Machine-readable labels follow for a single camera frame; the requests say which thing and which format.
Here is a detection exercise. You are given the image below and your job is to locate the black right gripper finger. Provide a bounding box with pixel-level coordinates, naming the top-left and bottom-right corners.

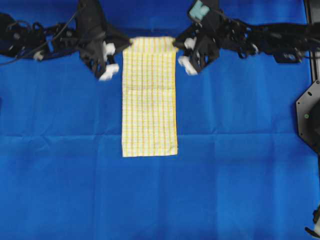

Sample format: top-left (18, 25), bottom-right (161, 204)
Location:
top-left (172, 28), bottom-right (197, 49)

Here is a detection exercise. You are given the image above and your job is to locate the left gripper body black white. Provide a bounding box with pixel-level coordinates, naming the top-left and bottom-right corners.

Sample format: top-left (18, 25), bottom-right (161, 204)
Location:
top-left (75, 22), bottom-right (120, 82)

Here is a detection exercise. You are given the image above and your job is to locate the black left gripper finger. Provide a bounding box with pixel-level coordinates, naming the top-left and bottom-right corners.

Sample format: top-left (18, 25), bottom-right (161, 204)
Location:
top-left (106, 23), bottom-right (132, 49)

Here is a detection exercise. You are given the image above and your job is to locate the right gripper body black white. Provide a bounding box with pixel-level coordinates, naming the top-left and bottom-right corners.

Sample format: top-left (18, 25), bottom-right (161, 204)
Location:
top-left (178, 35), bottom-right (220, 75)

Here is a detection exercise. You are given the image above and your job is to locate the yellow checked towel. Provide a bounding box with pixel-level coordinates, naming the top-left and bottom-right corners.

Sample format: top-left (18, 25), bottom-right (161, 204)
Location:
top-left (121, 36), bottom-right (178, 157)

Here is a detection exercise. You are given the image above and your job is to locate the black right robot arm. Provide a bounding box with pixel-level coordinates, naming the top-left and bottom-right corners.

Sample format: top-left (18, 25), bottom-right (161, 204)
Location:
top-left (172, 17), bottom-right (320, 75)

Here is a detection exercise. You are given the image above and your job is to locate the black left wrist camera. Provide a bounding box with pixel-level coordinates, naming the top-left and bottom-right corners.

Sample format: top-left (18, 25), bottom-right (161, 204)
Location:
top-left (75, 0), bottom-right (107, 36)

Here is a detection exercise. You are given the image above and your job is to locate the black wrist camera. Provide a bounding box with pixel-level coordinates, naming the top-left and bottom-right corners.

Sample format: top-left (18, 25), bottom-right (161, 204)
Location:
top-left (75, 0), bottom-right (107, 36)
top-left (187, 0), bottom-right (221, 30)

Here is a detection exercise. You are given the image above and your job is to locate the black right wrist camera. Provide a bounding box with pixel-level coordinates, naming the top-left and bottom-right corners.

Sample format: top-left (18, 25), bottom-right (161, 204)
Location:
top-left (187, 0), bottom-right (221, 30)

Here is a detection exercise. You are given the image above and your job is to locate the black camera cable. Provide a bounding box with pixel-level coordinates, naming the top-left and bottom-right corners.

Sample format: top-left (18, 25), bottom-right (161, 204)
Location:
top-left (0, 9), bottom-right (81, 66)

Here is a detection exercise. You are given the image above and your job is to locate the black table frame rail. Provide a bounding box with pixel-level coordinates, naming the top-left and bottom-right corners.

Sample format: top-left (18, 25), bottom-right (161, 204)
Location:
top-left (303, 0), bottom-right (320, 84)

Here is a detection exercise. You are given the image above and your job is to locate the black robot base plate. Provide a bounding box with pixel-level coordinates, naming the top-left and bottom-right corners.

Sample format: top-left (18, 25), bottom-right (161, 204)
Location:
top-left (296, 80), bottom-right (320, 156)

